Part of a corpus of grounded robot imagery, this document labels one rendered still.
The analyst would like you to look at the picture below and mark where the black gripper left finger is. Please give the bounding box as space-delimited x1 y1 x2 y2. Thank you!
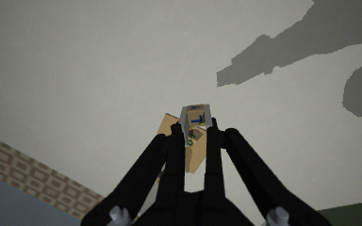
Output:
80 106 189 226

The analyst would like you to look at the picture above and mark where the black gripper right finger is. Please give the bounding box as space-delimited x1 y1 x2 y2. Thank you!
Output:
202 104 333 226

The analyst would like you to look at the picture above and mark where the tan flat mat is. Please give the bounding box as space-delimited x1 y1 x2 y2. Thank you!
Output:
156 114 206 174

